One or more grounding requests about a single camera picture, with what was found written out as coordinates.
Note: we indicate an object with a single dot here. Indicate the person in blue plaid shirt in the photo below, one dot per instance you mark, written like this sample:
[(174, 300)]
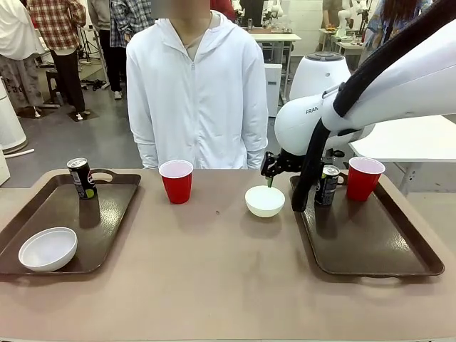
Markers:
[(119, 21)]

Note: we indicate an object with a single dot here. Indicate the person's left forearm white sleeve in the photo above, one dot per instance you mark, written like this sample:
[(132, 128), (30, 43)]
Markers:
[(256, 158)]

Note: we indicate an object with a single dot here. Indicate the white background table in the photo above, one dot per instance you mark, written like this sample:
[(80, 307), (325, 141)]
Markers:
[(281, 37)]

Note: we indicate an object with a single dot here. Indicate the red plastic cup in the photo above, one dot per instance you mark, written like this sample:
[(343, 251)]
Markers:
[(176, 185), (365, 181)]

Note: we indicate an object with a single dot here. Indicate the person in red plaid shirt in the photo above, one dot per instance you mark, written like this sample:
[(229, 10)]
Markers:
[(57, 21)]

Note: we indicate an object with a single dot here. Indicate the white background desk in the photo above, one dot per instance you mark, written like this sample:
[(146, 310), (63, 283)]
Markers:
[(347, 44)]

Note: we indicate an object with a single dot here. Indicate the person in blue floral shirt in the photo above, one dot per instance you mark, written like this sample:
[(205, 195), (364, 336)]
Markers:
[(379, 21)]

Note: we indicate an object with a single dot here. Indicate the person in white shirt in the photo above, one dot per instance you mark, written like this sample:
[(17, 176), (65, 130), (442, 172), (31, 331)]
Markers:
[(14, 28)]

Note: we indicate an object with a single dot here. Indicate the black Pepsi soda can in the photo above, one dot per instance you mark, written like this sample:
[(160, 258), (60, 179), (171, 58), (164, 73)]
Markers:
[(327, 189), (83, 181)]

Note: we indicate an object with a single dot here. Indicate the large white table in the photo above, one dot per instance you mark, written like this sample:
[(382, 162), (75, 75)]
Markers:
[(409, 139)]

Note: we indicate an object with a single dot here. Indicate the brown plastic tray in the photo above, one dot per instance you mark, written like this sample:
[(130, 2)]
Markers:
[(114, 213), (363, 242)]

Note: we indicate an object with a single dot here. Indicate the white plastic bowl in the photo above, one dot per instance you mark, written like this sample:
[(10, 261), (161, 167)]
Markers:
[(265, 204), (48, 251)]

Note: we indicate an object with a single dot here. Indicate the person in grey top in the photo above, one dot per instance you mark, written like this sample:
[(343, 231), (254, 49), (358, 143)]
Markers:
[(99, 14)]

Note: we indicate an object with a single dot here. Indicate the person in white hoodie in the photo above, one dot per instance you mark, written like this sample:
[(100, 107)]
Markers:
[(196, 107)]

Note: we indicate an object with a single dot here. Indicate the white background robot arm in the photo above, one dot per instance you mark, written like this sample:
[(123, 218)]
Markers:
[(343, 18)]

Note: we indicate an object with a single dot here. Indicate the black stool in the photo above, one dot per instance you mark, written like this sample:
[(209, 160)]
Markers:
[(51, 76)]

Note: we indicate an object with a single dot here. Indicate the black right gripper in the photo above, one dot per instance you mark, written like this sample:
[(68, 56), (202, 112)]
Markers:
[(285, 164)]

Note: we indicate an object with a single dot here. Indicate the person's right forearm white sleeve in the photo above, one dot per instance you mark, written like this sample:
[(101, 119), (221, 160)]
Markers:
[(147, 155)]

